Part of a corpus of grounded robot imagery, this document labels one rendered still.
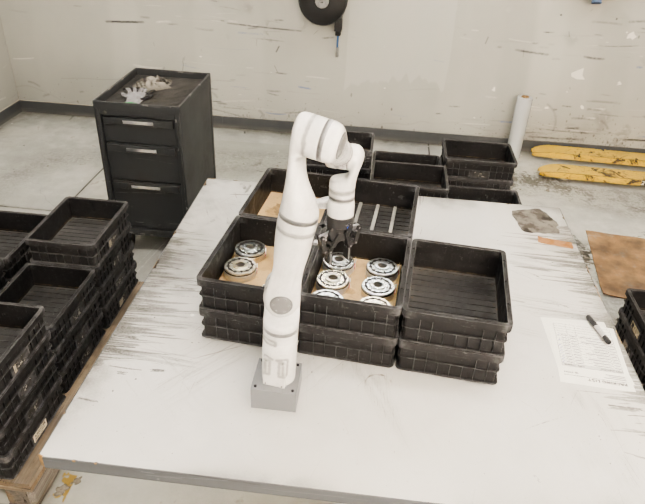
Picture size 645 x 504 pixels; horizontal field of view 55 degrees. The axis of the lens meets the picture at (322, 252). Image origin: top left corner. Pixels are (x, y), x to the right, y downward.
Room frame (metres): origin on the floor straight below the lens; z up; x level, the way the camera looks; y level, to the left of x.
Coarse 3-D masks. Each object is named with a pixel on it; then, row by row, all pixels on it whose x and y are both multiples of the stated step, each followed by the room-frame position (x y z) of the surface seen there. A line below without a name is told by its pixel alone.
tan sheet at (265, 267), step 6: (270, 246) 1.81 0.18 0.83; (270, 252) 1.77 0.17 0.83; (270, 258) 1.73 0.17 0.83; (258, 264) 1.69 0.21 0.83; (264, 264) 1.70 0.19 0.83; (270, 264) 1.70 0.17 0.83; (258, 270) 1.66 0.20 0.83; (264, 270) 1.66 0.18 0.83; (270, 270) 1.66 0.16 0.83; (222, 276) 1.61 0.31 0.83; (258, 276) 1.62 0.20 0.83; (264, 276) 1.63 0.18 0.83; (246, 282) 1.59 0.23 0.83; (252, 282) 1.59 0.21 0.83; (258, 282) 1.59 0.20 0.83; (264, 282) 1.59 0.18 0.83
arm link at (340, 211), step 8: (320, 200) 1.53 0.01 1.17; (328, 200) 1.49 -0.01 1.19; (352, 200) 1.48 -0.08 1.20; (320, 208) 1.51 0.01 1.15; (328, 208) 1.48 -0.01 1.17; (336, 208) 1.46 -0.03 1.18; (344, 208) 1.46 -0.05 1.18; (352, 208) 1.48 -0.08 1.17; (336, 216) 1.46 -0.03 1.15; (344, 216) 1.46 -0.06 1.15; (352, 216) 1.48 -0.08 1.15
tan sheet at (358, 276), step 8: (360, 264) 1.72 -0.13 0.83; (360, 272) 1.68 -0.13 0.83; (352, 280) 1.63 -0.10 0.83; (360, 280) 1.63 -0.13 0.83; (352, 288) 1.58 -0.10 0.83; (360, 288) 1.59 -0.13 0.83; (344, 296) 1.54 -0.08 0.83; (352, 296) 1.54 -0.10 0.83; (360, 296) 1.54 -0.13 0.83; (392, 304) 1.51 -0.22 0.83
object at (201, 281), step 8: (240, 216) 1.83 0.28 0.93; (248, 216) 1.83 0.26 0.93; (232, 224) 1.78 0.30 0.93; (224, 240) 1.67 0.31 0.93; (216, 248) 1.62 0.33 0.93; (312, 248) 1.65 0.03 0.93; (208, 264) 1.53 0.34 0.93; (200, 272) 1.49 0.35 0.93; (200, 280) 1.45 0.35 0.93; (208, 280) 1.45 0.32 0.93; (216, 280) 1.45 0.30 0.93; (224, 280) 1.45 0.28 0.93; (216, 288) 1.44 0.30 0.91; (224, 288) 1.44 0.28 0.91; (232, 288) 1.43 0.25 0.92; (240, 288) 1.43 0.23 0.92; (248, 288) 1.43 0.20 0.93; (256, 288) 1.42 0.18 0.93
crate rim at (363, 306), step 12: (324, 228) 1.78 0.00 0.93; (408, 240) 1.73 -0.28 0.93; (312, 252) 1.63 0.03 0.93; (408, 252) 1.65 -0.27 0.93; (312, 264) 1.56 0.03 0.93; (408, 264) 1.59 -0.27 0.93; (300, 300) 1.40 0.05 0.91; (312, 300) 1.39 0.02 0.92; (324, 300) 1.39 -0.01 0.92; (336, 300) 1.38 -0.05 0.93; (348, 300) 1.39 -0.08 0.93; (372, 312) 1.37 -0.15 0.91; (384, 312) 1.36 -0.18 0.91; (396, 312) 1.36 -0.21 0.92
